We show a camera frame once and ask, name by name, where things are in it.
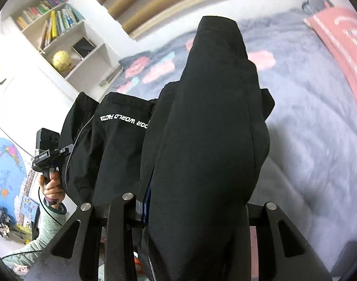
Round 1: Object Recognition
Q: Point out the yellow globe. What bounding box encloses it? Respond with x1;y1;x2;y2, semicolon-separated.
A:
51;50;72;73

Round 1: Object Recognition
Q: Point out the row of colourful books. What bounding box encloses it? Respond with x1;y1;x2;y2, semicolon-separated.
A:
39;4;85;51
13;0;69;31

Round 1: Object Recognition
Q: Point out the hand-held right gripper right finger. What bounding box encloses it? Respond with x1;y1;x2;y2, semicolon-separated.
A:
245;200;333;281

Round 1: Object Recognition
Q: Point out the person's left hand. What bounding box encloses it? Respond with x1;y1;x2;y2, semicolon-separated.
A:
39;167;67;209

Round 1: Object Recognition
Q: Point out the pink pillow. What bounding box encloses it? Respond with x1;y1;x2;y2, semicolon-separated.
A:
303;6;357;153

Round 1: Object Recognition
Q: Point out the small framed blackboard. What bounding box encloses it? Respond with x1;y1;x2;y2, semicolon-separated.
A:
70;36;96;59

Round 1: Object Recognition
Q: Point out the dark grey box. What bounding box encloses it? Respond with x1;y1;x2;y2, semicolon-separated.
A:
330;238;357;276

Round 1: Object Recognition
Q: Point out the grey blanket with pink patches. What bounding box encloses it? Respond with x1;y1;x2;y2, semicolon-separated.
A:
117;1;357;273

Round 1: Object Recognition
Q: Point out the black cable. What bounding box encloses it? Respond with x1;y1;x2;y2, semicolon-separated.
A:
2;186;65;261

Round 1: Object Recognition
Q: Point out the wooden slatted headboard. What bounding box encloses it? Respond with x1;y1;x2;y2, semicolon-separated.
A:
75;0;313;40

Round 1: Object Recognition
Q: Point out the blue world map poster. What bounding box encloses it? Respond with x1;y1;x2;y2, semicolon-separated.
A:
0;121;42;229

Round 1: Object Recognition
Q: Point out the black hooded jacket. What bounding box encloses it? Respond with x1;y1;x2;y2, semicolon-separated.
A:
60;15;275;281

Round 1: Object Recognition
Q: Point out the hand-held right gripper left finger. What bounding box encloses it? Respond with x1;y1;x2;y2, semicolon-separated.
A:
26;192;152;281

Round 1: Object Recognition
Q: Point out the person's left forearm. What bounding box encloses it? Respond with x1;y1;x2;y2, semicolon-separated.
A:
2;203;68;271

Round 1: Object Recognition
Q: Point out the white bookshelf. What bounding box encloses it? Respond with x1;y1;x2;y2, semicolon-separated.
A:
0;0;122;84

